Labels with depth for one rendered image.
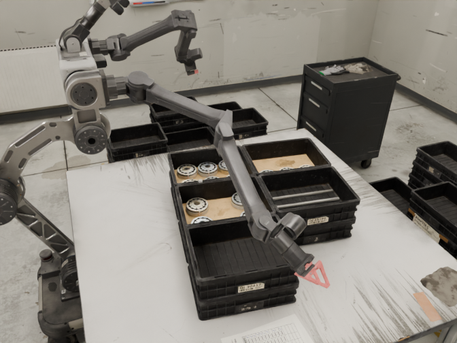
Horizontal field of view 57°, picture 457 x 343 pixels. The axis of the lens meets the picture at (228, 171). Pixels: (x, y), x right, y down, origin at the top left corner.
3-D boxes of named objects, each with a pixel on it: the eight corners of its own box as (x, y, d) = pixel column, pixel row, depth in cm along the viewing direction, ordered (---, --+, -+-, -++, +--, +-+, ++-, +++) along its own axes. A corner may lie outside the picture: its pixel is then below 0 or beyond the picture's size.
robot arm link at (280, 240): (264, 242, 128) (272, 237, 123) (277, 228, 132) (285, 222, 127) (279, 258, 128) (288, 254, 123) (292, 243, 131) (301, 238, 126)
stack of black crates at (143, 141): (120, 201, 311) (111, 149, 287) (113, 180, 335) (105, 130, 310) (172, 190, 324) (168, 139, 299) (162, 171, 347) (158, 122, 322)
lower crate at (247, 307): (198, 324, 159) (198, 303, 152) (186, 267, 183) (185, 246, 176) (297, 304, 167) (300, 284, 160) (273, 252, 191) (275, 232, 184)
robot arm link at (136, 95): (120, 88, 162) (118, 77, 158) (145, 84, 165) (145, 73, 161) (124, 104, 157) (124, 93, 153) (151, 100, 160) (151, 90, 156)
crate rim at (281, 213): (277, 217, 180) (277, 213, 178) (256, 178, 204) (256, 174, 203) (361, 204, 188) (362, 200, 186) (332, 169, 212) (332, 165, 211)
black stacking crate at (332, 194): (275, 233, 185) (277, 214, 179) (256, 194, 209) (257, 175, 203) (356, 220, 193) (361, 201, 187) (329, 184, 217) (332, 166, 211)
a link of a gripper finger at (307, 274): (331, 276, 126) (309, 254, 127) (339, 278, 119) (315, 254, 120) (315, 293, 125) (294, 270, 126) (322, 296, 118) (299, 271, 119)
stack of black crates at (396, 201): (428, 235, 285) (437, 208, 272) (392, 245, 276) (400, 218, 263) (389, 201, 316) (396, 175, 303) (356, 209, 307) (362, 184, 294)
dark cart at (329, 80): (317, 182, 361) (334, 83, 311) (292, 156, 396) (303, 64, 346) (375, 169, 379) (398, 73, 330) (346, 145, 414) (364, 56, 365)
